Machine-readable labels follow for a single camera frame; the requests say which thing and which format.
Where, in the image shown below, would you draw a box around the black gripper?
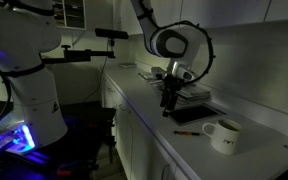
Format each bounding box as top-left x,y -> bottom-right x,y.
160,73 -> 186,118

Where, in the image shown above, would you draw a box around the dark orange pen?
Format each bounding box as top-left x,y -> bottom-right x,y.
173,130 -> 202,137

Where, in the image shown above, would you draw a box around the stack of flat trays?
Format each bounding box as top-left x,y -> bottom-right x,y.
150,79 -> 212,105

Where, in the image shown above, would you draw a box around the dark flat tray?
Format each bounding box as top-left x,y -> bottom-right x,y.
166,104 -> 226,126

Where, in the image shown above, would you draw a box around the white lower counter cabinets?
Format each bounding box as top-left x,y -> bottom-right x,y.
101,73 -> 189,180

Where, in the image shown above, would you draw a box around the small flat grey box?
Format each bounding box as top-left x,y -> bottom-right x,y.
118,62 -> 137,70

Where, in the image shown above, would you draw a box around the white ceramic mug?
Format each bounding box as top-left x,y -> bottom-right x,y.
201,118 -> 244,156

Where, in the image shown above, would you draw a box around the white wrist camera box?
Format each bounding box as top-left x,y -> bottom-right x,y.
150,65 -> 198,82

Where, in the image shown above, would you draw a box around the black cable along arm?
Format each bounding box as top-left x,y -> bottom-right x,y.
136,0 -> 216,86

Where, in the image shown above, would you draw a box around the thin black camera cable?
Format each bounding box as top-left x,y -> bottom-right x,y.
82,39 -> 113,104

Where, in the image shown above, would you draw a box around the black stereo camera bar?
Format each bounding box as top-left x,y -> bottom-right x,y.
94,27 -> 130,41

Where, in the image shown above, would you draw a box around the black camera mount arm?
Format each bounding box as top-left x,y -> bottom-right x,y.
41,44 -> 117,66

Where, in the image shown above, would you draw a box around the white upper wall cabinets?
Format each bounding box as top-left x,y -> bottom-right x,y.
113,0 -> 288,36

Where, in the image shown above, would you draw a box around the red clamp handle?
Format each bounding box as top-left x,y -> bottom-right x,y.
55,168 -> 74,178

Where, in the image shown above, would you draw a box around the framed wall window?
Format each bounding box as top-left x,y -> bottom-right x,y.
51,0 -> 87,31

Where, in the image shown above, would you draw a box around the blue lit base plate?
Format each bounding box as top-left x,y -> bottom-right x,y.
0,122 -> 38,156

